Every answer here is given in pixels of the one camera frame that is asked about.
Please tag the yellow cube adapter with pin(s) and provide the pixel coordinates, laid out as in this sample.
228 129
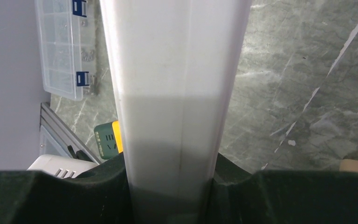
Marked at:
117 136

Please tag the clear plastic screw box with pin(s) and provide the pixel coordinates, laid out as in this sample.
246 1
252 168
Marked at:
67 40

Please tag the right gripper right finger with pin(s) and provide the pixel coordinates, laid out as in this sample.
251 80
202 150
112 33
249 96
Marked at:
281 196

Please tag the white power strip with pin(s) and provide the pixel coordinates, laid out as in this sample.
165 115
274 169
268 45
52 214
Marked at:
173 64

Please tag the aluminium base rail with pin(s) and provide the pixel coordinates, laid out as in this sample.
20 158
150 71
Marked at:
70 144

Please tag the green cube adapter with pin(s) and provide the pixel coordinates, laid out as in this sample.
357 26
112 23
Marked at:
106 141

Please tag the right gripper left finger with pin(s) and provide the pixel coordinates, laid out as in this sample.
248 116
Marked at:
97 196

